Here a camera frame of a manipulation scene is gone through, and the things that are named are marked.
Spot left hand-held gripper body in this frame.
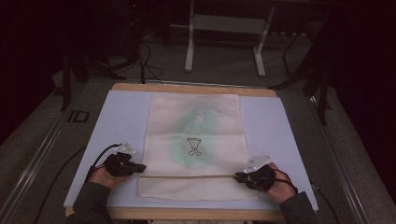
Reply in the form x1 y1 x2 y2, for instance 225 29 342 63
103 142 142 178

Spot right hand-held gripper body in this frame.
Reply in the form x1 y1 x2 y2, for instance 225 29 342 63
242 155 277 192

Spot white printed cloth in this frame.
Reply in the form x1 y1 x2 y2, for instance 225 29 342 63
137 92 260 202

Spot person's right hand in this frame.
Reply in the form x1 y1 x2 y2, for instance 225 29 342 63
263 161 299 205

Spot person's left hand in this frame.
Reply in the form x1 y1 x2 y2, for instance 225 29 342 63
88 163 132 190

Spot light blue table mat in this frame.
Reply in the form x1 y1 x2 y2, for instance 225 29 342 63
64 90 319 212

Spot wooden table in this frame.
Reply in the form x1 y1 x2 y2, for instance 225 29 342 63
64 82 286 222

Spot black metal stand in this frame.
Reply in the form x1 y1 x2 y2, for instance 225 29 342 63
270 59 332 126

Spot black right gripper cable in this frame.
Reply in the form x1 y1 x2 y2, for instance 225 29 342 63
275 168 300 194

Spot metal floor rail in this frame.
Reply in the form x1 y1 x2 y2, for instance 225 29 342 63
307 95 373 224
0 102 73 224

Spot black floor cables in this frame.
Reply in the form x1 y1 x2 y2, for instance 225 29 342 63
118 36 164 86

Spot white metal table frame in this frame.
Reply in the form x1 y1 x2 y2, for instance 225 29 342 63
184 0 276 78

